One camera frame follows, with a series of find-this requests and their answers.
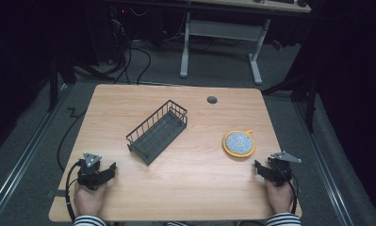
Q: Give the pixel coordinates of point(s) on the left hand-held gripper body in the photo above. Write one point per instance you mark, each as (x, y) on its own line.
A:
(89, 175)

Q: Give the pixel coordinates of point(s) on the person's left hand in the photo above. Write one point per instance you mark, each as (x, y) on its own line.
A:
(89, 201)

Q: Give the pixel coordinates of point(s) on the person's right hand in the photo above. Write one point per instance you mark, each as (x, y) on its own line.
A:
(280, 197)

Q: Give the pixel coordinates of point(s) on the metal floor rail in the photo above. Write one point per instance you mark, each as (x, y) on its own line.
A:
(328, 175)
(22, 160)

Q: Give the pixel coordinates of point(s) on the white-legged wooden desk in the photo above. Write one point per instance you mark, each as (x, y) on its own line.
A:
(226, 29)

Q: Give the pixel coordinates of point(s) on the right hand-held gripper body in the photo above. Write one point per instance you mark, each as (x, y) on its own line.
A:
(281, 171)

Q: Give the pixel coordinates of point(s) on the grey table grommet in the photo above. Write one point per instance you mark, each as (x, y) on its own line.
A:
(212, 100)

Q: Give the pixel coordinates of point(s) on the round yellow-rimmed scouring pad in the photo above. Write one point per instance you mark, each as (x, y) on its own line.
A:
(239, 143)

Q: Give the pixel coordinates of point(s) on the black metal stand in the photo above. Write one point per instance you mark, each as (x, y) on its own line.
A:
(309, 100)
(53, 84)

